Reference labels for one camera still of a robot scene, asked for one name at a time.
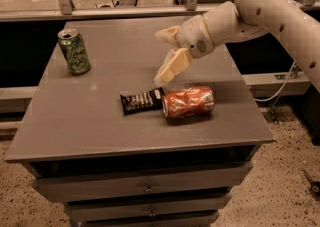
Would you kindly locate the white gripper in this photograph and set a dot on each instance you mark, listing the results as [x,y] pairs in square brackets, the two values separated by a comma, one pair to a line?
[194,36]

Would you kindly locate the black rxbar chocolate wrapper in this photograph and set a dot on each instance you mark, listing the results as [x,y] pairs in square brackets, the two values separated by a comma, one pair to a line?
[145,101]

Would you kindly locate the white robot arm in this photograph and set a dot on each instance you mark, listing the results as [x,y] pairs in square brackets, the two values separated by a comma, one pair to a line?
[238,21]

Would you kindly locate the red crushed coke can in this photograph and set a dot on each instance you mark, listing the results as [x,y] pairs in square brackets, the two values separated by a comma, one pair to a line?
[187,102]

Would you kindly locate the green soda can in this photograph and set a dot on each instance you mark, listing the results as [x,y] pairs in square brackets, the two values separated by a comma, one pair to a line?
[74,51]

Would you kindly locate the grey drawer cabinet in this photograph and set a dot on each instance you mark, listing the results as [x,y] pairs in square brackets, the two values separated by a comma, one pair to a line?
[101,145]

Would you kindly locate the top grey drawer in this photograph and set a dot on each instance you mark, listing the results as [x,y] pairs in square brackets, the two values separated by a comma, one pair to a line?
[115,185]

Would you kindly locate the grey drawer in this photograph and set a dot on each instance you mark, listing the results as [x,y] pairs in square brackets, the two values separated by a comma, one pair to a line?
[147,207]
[189,219]
[115,185]

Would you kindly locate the bottom grey drawer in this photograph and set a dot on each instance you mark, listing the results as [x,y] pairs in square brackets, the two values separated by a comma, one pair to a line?
[189,219]

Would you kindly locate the middle grey drawer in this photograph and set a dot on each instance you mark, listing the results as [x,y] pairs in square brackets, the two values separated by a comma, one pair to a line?
[147,207]

